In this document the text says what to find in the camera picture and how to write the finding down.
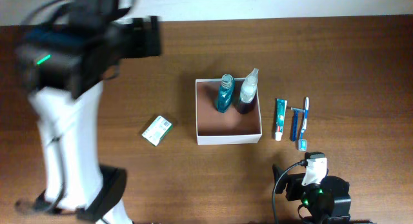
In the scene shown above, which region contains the teal toothpaste tube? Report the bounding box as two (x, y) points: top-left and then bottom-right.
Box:
(275, 99), (287, 141)

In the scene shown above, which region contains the blue disposable razor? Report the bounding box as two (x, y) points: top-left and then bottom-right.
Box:
(290, 107), (305, 142)

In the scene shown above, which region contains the green white soap box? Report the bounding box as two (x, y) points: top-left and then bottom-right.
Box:
(142, 116), (173, 147)

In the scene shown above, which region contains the blue white toothbrush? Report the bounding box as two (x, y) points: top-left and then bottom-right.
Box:
(298, 97), (309, 151)

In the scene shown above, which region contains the teal mouthwash bottle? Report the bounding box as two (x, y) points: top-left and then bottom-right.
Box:
(216, 74), (234, 113)

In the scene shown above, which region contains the white cardboard box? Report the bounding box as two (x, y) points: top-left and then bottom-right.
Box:
(195, 78), (263, 145)

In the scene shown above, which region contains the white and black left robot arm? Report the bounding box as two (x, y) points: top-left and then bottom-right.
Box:
(15, 0), (161, 223)

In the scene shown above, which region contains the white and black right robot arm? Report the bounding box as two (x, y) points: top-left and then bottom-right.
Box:
(272, 165), (351, 224)

